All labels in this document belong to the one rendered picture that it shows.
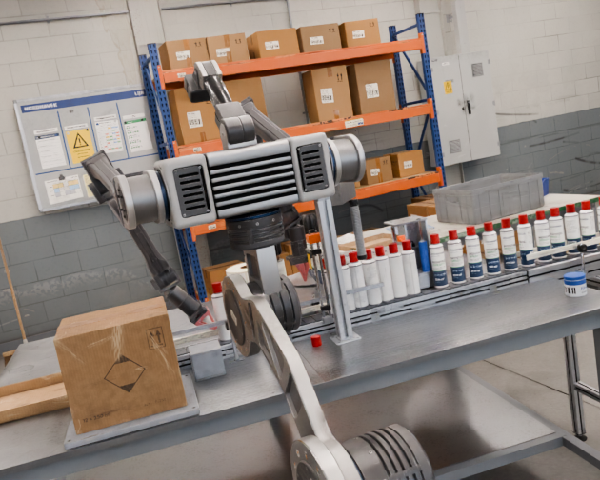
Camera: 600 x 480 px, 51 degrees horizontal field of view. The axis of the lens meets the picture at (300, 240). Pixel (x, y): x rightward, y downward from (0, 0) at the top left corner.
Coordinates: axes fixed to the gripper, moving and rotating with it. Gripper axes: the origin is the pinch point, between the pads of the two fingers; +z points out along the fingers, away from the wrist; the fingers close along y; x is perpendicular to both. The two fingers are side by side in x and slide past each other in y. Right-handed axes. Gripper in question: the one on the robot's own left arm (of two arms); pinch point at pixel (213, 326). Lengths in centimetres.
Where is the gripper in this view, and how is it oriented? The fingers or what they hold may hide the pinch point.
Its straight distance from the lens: 223.3
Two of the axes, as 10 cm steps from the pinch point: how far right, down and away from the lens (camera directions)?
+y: -2.7, -1.5, 9.5
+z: 7.1, 6.4, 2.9
